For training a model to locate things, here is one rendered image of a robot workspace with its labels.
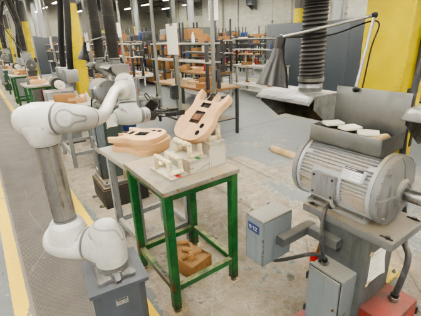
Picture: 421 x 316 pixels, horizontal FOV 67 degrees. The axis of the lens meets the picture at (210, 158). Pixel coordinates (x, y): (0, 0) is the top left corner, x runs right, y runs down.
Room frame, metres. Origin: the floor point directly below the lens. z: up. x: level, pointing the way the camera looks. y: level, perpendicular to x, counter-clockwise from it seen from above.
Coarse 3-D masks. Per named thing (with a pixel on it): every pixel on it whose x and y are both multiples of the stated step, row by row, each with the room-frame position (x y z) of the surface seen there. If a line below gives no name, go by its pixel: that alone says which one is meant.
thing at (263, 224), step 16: (272, 208) 1.11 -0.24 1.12; (288, 208) 1.10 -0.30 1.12; (256, 224) 1.03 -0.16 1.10; (272, 224) 1.03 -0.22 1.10; (288, 224) 1.08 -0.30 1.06; (256, 240) 1.03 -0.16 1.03; (272, 240) 1.03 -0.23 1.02; (256, 256) 1.03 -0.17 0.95; (272, 256) 1.03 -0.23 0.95; (288, 256) 1.08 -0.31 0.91; (304, 256) 1.03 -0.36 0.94; (320, 256) 1.01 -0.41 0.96
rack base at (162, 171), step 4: (152, 168) 2.01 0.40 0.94; (160, 168) 2.00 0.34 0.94; (164, 168) 2.00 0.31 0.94; (172, 168) 1.99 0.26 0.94; (176, 168) 1.99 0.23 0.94; (156, 172) 1.95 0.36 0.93; (160, 172) 1.93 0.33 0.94; (164, 172) 1.92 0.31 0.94; (184, 172) 1.91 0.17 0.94; (164, 176) 1.86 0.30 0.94; (172, 176) 1.86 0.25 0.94; (184, 176) 1.87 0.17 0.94; (172, 180) 1.81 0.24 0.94
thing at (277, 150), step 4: (272, 148) 1.43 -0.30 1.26; (276, 148) 1.42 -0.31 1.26; (280, 148) 1.41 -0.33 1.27; (276, 152) 1.41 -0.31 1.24; (280, 152) 1.39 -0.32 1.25; (284, 152) 1.37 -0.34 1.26; (288, 152) 1.35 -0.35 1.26; (292, 152) 1.34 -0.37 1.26; (288, 156) 1.35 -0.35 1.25; (292, 156) 1.33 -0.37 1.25
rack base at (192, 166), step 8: (184, 152) 2.07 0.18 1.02; (192, 152) 2.07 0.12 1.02; (184, 160) 1.94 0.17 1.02; (192, 160) 1.92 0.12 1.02; (200, 160) 1.95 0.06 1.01; (208, 160) 1.98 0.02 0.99; (184, 168) 1.94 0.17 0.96; (192, 168) 1.91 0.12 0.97; (200, 168) 1.94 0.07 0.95; (208, 168) 1.98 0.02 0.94
